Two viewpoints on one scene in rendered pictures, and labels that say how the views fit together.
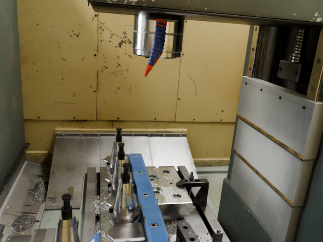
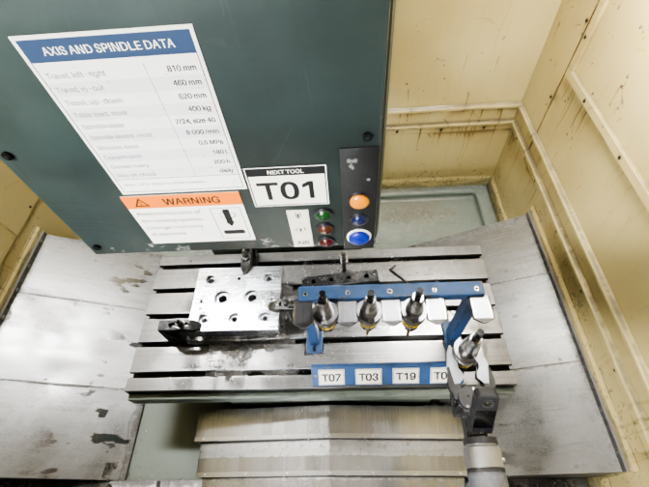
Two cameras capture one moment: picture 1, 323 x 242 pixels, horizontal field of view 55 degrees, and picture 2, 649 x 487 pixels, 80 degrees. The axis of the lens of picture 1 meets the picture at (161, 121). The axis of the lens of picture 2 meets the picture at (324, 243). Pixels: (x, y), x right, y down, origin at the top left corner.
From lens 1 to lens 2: 95 cm
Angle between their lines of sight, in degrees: 66
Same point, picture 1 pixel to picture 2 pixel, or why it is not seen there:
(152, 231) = (441, 291)
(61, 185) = (81, 454)
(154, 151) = (60, 291)
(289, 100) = not seen: hidden behind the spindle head
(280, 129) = not seen: hidden behind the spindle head
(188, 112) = (14, 207)
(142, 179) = (362, 291)
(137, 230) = (436, 302)
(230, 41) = not seen: outside the picture
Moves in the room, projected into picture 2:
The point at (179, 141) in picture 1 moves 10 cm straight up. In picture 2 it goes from (53, 247) to (38, 234)
